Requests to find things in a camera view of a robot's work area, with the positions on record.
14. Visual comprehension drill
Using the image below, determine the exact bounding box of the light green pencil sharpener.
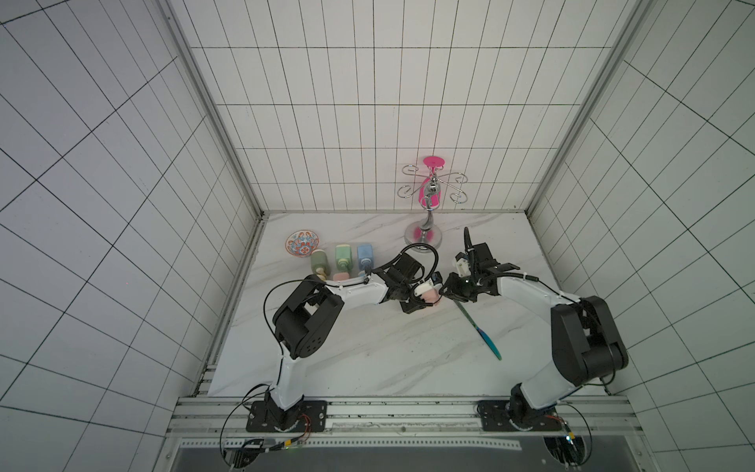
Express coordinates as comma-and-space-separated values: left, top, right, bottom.
335, 244, 353, 277

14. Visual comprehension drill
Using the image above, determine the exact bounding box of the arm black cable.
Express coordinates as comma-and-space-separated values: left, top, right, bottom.
217, 242, 440, 461
462, 226, 617, 467

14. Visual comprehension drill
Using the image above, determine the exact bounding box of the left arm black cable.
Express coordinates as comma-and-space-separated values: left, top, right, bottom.
217, 242, 440, 461

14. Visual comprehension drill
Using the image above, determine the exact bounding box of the pink wine glass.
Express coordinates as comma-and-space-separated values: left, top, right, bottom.
418, 157, 446, 212

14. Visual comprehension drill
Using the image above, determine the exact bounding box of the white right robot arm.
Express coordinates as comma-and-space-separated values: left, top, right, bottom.
442, 240, 629, 425

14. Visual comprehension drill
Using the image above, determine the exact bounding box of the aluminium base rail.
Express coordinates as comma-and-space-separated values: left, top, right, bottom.
166, 396, 642, 443

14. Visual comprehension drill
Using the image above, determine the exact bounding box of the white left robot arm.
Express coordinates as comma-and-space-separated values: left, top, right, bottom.
269, 253, 442, 413

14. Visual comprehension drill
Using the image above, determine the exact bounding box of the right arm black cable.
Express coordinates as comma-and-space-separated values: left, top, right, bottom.
462, 226, 617, 467

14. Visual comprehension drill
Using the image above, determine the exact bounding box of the chrome jewelry stand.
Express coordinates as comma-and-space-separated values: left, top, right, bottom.
397, 155, 468, 249

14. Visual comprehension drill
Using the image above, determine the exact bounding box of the patterned ceramic bowl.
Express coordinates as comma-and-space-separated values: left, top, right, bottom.
284, 229, 320, 258

